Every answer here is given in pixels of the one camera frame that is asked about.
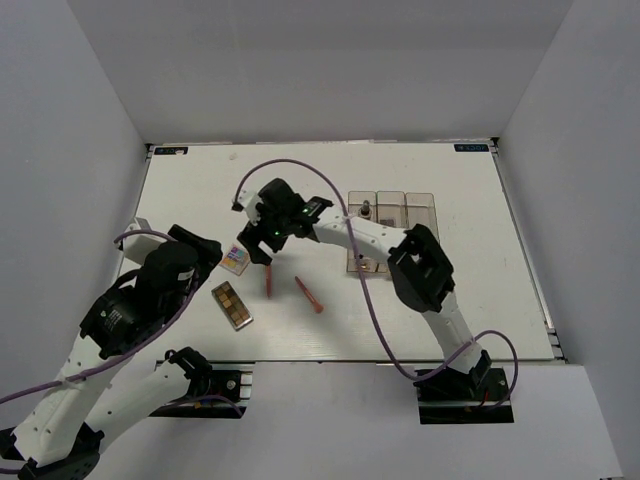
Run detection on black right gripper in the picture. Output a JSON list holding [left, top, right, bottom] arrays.
[[237, 203, 291, 268]]

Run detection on glitter eyeshadow palette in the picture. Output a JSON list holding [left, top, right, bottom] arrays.
[[219, 243, 251, 276]]

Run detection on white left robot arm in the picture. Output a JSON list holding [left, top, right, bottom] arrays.
[[1, 225, 223, 479]]

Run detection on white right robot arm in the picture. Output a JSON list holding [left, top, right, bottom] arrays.
[[232, 178, 491, 399]]

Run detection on round pink makeup brush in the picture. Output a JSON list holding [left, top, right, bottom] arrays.
[[294, 276, 324, 314]]

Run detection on black-cased brown eyeshadow palette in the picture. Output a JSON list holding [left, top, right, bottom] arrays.
[[211, 281, 254, 331]]

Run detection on blue left corner label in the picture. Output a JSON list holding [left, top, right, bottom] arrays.
[[154, 146, 189, 156]]

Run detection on blue corner label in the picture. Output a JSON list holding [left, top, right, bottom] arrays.
[[453, 143, 490, 153], [154, 146, 189, 156]]

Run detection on clear three-compartment organizer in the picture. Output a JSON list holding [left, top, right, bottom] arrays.
[[345, 189, 441, 276]]

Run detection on blue right corner label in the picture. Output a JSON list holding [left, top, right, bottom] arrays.
[[453, 143, 490, 153]]

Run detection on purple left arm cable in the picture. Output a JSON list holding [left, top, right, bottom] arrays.
[[0, 229, 246, 480]]

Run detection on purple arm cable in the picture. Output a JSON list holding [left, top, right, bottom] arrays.
[[234, 159, 519, 411], [0, 229, 246, 480]]

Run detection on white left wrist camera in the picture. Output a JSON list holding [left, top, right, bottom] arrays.
[[119, 217, 166, 265]]

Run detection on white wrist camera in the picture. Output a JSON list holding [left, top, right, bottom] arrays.
[[119, 217, 166, 265], [232, 190, 262, 225]]

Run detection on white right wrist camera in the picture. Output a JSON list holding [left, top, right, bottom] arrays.
[[232, 190, 262, 225]]

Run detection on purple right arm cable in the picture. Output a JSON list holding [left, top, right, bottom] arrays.
[[234, 159, 519, 411]]

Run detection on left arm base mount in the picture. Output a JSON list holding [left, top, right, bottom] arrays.
[[150, 347, 253, 419]]

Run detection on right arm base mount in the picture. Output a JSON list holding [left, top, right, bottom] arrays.
[[414, 368, 514, 425]]

